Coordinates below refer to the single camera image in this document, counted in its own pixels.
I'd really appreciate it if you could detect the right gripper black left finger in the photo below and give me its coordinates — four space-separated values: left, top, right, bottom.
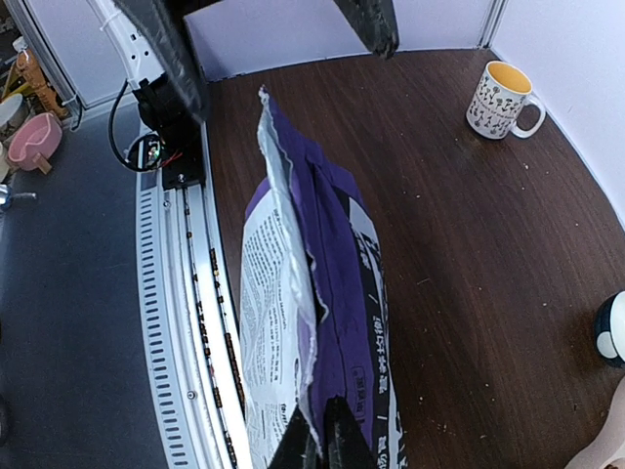
268 407 320 469

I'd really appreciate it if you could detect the metal scoop on floor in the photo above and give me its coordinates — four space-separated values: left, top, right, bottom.
0 184 37 212

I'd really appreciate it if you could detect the front aluminium rail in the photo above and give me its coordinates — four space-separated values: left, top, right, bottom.
136 127 252 468

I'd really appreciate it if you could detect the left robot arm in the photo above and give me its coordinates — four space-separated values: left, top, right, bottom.
87 1 399 145

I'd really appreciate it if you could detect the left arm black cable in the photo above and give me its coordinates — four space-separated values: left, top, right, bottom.
106 77 147 172

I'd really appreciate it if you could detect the left circuit board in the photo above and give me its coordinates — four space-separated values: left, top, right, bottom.
126 133 169 173

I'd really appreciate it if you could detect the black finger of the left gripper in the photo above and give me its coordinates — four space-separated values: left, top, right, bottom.
114 0 210 122
334 0 399 59

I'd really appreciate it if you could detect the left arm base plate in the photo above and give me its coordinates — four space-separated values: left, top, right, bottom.
133 75 205 190

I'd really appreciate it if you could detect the black and white ceramic bowl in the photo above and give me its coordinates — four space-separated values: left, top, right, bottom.
594 291 624 368

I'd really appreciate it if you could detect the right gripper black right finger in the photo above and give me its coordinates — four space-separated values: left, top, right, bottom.
323 397 375 469

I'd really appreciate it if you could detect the pink double pet feeder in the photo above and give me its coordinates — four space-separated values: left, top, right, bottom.
565 382 624 469

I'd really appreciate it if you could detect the pink cup on floor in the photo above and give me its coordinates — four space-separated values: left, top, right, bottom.
8 112 63 175

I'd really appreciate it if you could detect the white patterned mug yellow inside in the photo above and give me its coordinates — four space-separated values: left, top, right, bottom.
466 61 546 140

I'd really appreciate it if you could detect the purple pet food bag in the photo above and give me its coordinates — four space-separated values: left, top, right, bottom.
239 89 408 468

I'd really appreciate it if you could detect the left aluminium corner post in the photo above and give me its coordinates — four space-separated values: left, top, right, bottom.
477 0 508 49

